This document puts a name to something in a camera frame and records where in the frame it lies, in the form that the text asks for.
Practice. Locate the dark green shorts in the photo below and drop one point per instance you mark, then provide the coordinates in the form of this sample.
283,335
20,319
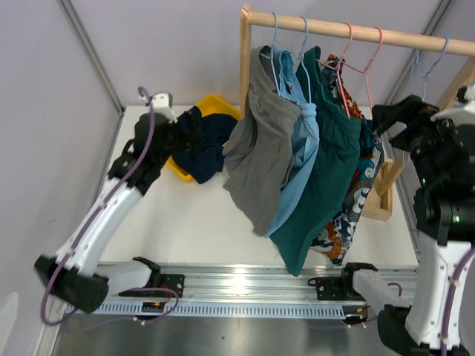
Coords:
336,160

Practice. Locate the orange teal patterned shorts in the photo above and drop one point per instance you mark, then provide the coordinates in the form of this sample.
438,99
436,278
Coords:
337,237

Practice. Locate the slotted cable duct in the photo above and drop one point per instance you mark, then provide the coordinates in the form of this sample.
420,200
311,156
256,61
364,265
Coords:
255,310

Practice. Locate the navy blue shorts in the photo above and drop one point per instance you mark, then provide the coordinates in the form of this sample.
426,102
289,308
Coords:
203,162

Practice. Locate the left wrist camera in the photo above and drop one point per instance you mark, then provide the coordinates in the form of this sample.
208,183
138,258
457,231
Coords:
162,103

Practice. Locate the aluminium mounting rail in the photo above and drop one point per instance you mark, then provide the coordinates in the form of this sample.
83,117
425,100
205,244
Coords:
243,283

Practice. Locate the yellow plastic tray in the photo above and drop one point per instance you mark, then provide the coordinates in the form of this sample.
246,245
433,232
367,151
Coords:
209,104

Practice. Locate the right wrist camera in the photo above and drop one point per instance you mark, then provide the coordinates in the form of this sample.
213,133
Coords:
454,105

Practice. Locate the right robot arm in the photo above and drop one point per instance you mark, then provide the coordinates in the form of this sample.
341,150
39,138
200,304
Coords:
441,147

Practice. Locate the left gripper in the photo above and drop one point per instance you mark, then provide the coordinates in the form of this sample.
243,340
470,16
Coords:
185,138

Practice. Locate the light blue shorts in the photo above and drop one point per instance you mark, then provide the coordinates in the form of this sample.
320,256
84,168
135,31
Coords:
304,140

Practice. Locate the grey shorts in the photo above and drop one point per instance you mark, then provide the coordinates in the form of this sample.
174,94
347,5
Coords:
258,155

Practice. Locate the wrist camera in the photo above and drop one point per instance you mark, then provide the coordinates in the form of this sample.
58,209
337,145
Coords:
454,105
162,103

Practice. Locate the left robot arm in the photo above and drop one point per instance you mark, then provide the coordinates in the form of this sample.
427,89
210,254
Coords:
72,274

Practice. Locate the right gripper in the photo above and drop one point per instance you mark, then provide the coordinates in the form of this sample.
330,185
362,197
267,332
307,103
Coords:
411,110

